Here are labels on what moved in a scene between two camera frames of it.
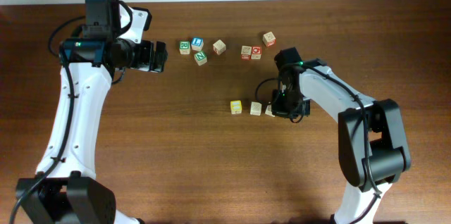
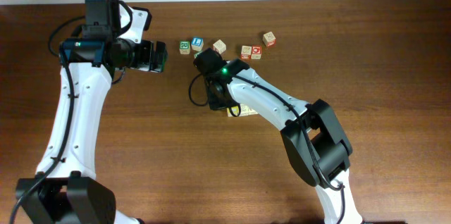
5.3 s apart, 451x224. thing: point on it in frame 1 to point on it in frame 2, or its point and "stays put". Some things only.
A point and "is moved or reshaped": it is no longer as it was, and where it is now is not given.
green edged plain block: [256, 108] is moved or reshaped
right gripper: [277, 108] to [213, 103]
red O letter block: [256, 53] stays put
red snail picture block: [246, 53] stays put
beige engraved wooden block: [268, 110] is moved or reshaped
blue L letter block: [197, 44] stays put
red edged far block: [268, 39] stays put
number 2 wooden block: [219, 47] stays put
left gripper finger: [161, 56] stays put
